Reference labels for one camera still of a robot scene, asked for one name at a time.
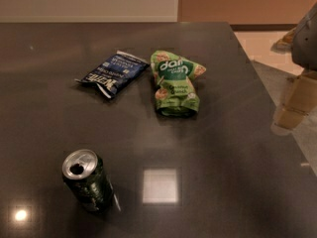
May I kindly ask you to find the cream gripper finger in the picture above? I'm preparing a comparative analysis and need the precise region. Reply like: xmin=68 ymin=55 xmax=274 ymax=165
xmin=273 ymin=70 xmax=317 ymax=130

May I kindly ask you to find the green rice chip bag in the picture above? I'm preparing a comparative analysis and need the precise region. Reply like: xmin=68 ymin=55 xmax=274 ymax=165
xmin=151 ymin=51 xmax=206 ymax=117

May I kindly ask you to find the blue chip bag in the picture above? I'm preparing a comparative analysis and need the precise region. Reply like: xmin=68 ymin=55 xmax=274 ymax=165
xmin=77 ymin=51 xmax=150 ymax=99

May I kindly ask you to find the green soda can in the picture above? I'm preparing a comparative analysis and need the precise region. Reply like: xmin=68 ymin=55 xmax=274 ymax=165
xmin=61 ymin=149 xmax=113 ymax=212

